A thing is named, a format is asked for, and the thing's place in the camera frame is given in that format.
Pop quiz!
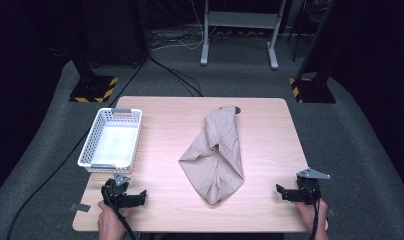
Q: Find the white perforated plastic basket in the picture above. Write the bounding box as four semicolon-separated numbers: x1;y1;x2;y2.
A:
77;107;143;174

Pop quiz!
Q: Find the person's left hand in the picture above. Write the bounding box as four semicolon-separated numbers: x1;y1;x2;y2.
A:
97;200;134;240

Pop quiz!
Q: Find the beige short-sleeved shirt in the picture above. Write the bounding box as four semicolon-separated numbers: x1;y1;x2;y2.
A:
178;106;245;206

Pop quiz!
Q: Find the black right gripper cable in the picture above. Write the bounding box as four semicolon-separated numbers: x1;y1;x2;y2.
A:
308;186;322;240

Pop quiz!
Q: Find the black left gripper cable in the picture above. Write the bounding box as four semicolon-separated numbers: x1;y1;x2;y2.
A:
103;188;138;240

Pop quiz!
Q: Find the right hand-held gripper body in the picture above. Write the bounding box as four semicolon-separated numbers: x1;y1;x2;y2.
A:
296;168;332;205

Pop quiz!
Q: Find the white metal table frame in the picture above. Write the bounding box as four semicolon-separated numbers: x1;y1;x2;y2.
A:
199;0;288;70

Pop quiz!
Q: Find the person's right hand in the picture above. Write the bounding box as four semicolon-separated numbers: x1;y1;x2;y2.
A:
294;199;329;240

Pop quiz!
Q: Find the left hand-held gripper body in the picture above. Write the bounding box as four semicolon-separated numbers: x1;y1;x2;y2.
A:
101;173;133;209

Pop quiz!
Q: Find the tangle of white cables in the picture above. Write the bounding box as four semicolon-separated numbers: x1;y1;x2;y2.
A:
149;28;206;52

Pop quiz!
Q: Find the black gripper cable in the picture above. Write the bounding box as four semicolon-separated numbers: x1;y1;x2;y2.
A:
103;188;138;240
308;186;322;240

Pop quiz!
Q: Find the long black floor cable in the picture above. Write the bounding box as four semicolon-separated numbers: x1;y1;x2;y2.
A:
5;49;151;240

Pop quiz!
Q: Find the black stand with striped base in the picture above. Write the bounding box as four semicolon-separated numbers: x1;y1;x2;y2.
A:
69;0;119;104
288;0;337;104

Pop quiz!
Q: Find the short black floor cable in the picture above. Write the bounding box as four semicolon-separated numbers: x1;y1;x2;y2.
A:
149;56;205;98

